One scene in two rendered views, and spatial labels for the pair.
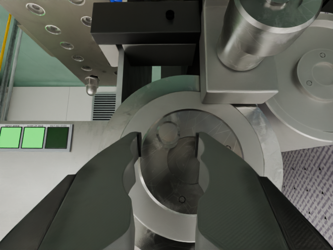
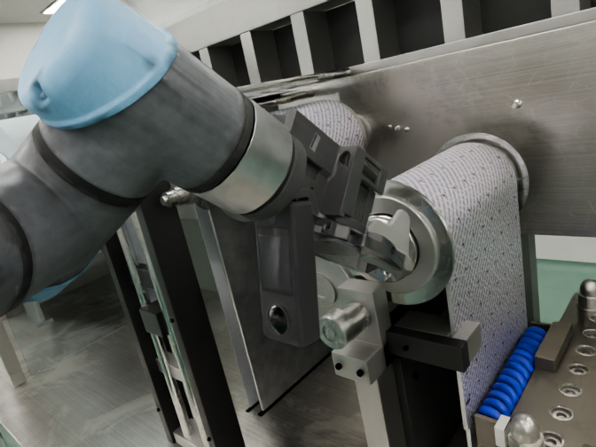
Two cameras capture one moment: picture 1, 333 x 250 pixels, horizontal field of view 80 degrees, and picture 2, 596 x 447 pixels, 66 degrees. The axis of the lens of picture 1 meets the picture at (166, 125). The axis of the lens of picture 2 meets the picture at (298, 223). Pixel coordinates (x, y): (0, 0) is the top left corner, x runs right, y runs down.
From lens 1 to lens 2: 0.39 m
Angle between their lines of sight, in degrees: 45
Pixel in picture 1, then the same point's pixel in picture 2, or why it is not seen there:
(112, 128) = (445, 271)
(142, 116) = (421, 278)
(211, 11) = (376, 341)
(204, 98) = (378, 287)
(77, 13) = (576, 401)
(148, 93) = (423, 294)
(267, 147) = not seen: hidden behind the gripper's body
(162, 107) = (409, 283)
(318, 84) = (323, 285)
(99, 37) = (457, 344)
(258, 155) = not seen: hidden behind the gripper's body
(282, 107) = (340, 271)
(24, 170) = not seen: outside the picture
